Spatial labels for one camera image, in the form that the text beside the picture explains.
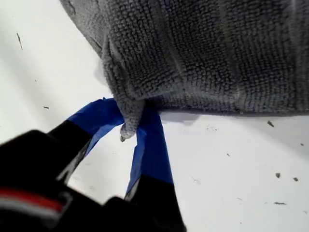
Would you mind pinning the grey striped square towel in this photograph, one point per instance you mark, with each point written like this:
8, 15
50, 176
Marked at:
193, 60

